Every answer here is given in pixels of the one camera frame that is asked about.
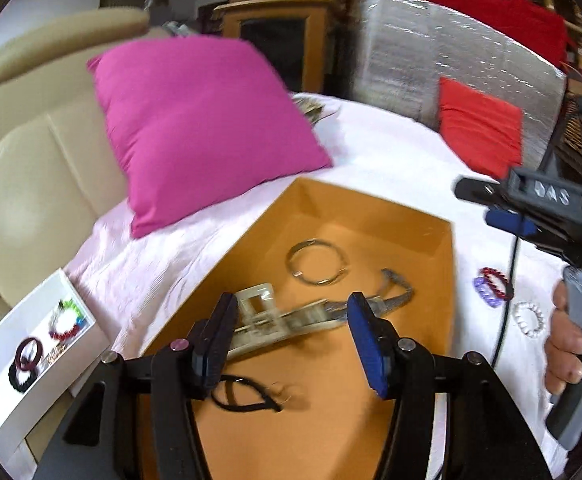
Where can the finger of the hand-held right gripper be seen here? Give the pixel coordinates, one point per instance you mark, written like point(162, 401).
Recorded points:
point(478, 191)
point(508, 222)

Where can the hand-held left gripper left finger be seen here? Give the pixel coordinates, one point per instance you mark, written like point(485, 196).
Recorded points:
point(215, 345)

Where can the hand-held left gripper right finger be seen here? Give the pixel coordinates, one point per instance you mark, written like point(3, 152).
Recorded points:
point(367, 345)

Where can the beige hair claw clip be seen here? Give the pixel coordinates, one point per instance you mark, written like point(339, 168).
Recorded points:
point(291, 322)

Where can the orange cardboard box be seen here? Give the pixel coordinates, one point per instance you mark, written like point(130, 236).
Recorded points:
point(316, 200)

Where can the person's right hand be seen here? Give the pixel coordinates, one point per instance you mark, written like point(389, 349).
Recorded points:
point(563, 347)

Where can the small red pillow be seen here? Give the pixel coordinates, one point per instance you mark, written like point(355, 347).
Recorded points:
point(478, 127)

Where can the silver bangle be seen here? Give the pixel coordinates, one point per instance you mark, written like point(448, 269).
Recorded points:
point(298, 271)

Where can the wicker basket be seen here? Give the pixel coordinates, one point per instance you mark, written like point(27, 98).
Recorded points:
point(573, 135)

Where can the silver foil cover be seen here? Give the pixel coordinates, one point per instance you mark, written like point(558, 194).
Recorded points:
point(411, 50)

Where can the large red cushion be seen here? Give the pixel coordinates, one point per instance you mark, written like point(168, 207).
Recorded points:
point(496, 15)

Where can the black scrunchie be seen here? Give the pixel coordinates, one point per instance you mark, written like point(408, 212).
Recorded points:
point(16, 377)

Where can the white box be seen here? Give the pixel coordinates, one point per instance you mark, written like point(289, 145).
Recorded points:
point(16, 410)

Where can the wooden cabinet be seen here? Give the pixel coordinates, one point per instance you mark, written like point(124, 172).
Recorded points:
point(316, 45)

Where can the pink pillow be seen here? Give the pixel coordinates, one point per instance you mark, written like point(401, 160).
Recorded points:
point(201, 125)

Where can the beige leather sofa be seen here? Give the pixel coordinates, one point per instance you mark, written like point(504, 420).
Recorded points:
point(26, 175)

